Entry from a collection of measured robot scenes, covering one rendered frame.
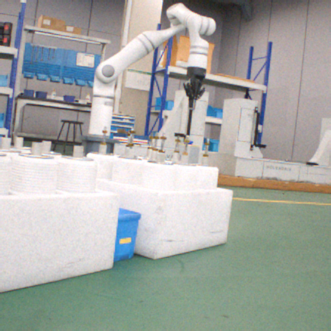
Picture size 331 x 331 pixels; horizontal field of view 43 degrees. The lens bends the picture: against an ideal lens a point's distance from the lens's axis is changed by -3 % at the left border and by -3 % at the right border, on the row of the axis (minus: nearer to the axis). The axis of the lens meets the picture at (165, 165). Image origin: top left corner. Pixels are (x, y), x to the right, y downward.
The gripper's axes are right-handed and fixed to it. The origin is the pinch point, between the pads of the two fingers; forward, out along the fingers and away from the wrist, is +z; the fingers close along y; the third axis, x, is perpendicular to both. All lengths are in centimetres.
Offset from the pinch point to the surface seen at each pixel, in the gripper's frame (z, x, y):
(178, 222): 37, -27, -40
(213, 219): 38, -27, -21
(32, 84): -76, 704, 412
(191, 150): 17.5, -3.5, -2.1
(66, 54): -111, 482, 320
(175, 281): 47, -41, -58
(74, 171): 24, -22, -75
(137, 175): 26, -12, -42
